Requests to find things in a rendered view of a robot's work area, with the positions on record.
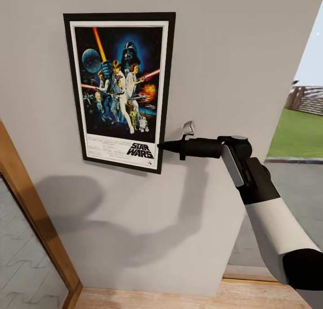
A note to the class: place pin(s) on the door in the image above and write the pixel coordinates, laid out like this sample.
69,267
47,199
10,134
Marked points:
35,270

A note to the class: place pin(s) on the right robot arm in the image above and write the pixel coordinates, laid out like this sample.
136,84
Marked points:
286,250

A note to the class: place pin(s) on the poster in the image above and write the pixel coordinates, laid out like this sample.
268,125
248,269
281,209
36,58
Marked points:
120,67

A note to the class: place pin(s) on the fixed window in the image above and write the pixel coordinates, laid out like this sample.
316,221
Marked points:
295,162

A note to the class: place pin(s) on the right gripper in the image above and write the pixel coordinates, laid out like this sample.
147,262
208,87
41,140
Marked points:
192,147

